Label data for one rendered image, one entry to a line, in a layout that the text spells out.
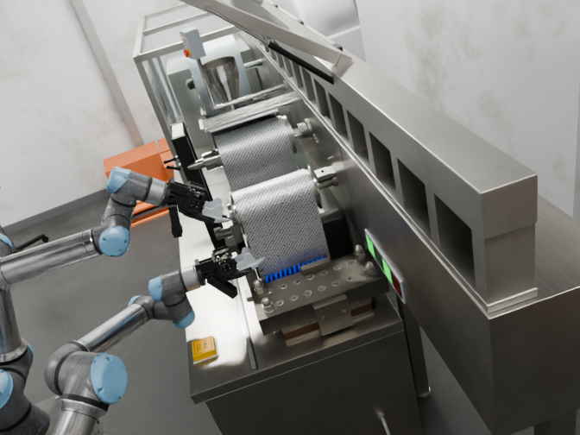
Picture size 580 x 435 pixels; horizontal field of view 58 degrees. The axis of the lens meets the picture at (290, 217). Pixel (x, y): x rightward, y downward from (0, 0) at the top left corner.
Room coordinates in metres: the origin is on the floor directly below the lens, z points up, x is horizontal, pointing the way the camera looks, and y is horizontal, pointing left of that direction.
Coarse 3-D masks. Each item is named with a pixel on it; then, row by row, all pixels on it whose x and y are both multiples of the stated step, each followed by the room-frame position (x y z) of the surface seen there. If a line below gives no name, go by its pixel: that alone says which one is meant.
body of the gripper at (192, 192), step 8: (168, 184) 1.39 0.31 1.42; (176, 184) 1.37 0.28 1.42; (184, 184) 1.39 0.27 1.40; (192, 184) 1.42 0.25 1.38; (168, 192) 1.36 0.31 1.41; (176, 192) 1.37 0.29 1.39; (184, 192) 1.37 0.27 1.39; (192, 192) 1.35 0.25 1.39; (200, 192) 1.40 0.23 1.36; (168, 200) 1.37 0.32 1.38; (176, 200) 1.37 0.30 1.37; (184, 200) 1.37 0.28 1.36; (192, 200) 1.36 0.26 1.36; (200, 200) 1.36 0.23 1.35; (184, 208) 1.35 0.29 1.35; (192, 208) 1.36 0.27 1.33; (200, 208) 1.36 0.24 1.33
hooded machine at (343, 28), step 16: (288, 0) 4.56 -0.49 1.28; (304, 0) 4.46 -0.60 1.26; (320, 0) 4.48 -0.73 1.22; (336, 0) 4.50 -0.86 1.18; (352, 0) 4.53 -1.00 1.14; (304, 16) 4.41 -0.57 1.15; (320, 16) 4.44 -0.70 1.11; (336, 16) 4.47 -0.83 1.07; (352, 16) 4.50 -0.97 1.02; (320, 32) 4.41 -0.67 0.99; (336, 32) 4.44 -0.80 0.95; (352, 32) 4.43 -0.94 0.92; (352, 48) 4.42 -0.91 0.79
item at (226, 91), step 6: (234, 78) 2.09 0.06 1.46; (210, 84) 2.10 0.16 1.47; (216, 84) 2.08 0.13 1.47; (222, 84) 2.08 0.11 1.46; (228, 84) 2.08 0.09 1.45; (234, 84) 2.10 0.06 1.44; (216, 90) 2.10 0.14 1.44; (222, 90) 2.09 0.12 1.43; (228, 90) 2.09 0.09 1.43; (234, 90) 2.10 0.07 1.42; (222, 96) 2.10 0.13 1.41; (228, 96) 2.09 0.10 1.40; (234, 96) 2.10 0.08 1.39; (222, 102) 2.12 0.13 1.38; (228, 108) 2.12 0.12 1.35; (234, 108) 2.12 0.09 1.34
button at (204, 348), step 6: (210, 336) 1.27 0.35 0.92; (192, 342) 1.27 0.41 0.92; (198, 342) 1.26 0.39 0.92; (204, 342) 1.25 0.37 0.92; (210, 342) 1.24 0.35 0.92; (192, 348) 1.24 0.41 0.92; (198, 348) 1.23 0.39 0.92; (204, 348) 1.23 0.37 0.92; (210, 348) 1.22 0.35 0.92; (192, 354) 1.22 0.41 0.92; (198, 354) 1.21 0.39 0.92; (204, 354) 1.20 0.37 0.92; (210, 354) 1.21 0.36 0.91; (216, 354) 1.21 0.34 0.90; (198, 360) 1.20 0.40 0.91
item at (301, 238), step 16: (272, 224) 1.36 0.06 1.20; (288, 224) 1.37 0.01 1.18; (304, 224) 1.37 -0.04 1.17; (320, 224) 1.37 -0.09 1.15; (256, 240) 1.36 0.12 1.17; (272, 240) 1.36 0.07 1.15; (288, 240) 1.36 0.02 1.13; (304, 240) 1.37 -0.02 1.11; (320, 240) 1.37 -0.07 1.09; (256, 256) 1.36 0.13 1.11; (272, 256) 1.36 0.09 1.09; (288, 256) 1.36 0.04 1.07; (304, 256) 1.37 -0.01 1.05; (320, 256) 1.37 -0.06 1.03; (272, 272) 1.36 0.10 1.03
